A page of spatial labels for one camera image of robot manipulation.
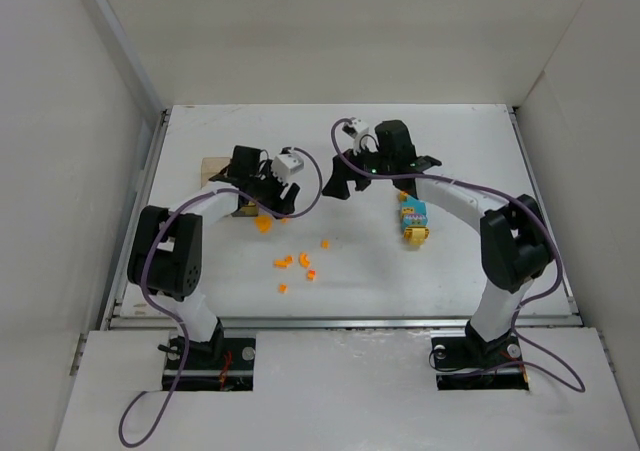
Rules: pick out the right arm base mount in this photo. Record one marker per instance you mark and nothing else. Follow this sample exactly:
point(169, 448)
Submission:
point(459, 369)

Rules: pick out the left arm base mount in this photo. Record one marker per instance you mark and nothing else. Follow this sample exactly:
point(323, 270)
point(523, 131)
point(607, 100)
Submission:
point(230, 371)

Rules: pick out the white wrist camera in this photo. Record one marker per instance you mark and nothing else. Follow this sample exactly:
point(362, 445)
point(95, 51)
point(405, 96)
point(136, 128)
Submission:
point(286, 164)
point(358, 130)

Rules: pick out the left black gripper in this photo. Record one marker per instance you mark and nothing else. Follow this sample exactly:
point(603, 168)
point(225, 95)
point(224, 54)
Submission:
point(273, 191)

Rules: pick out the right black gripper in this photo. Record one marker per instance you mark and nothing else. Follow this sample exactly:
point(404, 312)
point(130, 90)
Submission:
point(361, 166)

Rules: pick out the grey transparent container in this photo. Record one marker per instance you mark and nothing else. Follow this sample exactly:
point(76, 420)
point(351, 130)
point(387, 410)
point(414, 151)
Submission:
point(240, 200)

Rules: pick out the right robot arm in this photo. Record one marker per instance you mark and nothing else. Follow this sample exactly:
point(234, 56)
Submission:
point(515, 244)

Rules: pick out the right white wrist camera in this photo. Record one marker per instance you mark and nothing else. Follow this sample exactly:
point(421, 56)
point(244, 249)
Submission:
point(358, 130)

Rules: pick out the orange half-round lego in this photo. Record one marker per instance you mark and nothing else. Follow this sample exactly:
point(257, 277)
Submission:
point(263, 223)

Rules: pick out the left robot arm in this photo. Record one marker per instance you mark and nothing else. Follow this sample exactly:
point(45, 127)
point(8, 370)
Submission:
point(166, 255)

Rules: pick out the yellow long lego plate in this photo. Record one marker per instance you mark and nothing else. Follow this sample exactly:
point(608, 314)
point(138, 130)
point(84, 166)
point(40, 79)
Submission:
point(249, 208)

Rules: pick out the aluminium front rail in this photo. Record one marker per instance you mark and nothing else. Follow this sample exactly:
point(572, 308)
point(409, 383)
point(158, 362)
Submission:
point(273, 323)

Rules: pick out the orange transparent container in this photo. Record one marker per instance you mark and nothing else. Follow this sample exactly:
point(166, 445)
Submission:
point(213, 170)

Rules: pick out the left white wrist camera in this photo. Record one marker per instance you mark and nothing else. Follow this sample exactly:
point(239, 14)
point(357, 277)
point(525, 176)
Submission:
point(286, 164)

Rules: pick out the colourful lego figure stack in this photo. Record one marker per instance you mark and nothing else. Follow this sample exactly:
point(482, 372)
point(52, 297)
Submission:
point(413, 219)

